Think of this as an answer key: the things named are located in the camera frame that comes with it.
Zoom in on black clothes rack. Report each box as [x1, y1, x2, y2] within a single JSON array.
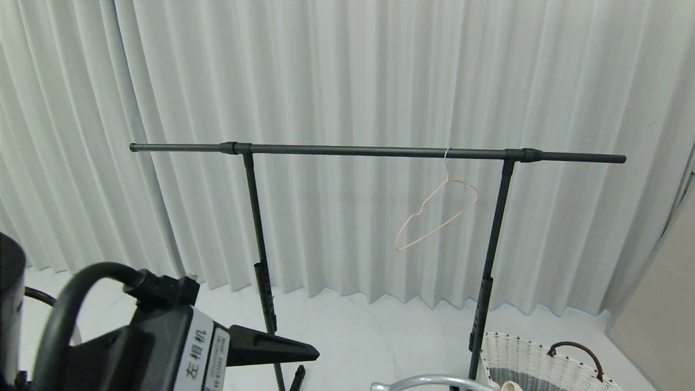
[[129, 142, 627, 391]]

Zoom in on white curtain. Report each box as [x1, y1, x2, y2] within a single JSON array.
[[0, 0, 695, 318]]

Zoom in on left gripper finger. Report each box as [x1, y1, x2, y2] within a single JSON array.
[[227, 324, 320, 367]]

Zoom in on white laundry basket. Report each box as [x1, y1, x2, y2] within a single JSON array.
[[478, 332, 625, 391]]

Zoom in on pink clothes hanger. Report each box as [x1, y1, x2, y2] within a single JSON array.
[[371, 375, 497, 391], [395, 149, 478, 252]]

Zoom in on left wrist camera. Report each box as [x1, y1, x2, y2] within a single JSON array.
[[68, 304, 231, 391]]

